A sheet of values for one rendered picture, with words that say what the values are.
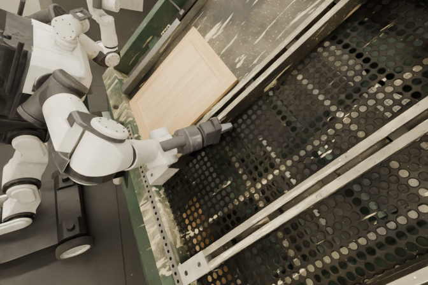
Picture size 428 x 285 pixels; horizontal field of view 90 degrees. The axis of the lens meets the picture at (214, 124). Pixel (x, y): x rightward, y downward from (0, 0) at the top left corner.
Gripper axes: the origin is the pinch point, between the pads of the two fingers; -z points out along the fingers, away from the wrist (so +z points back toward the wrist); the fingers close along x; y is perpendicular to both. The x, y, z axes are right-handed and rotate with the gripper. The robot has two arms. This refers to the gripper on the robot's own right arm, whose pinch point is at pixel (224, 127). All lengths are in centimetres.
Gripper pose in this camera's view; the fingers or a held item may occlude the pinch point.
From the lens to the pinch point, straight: 78.7
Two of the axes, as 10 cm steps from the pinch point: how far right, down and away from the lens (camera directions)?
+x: 1.2, -6.3, -7.7
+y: -4.5, -7.3, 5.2
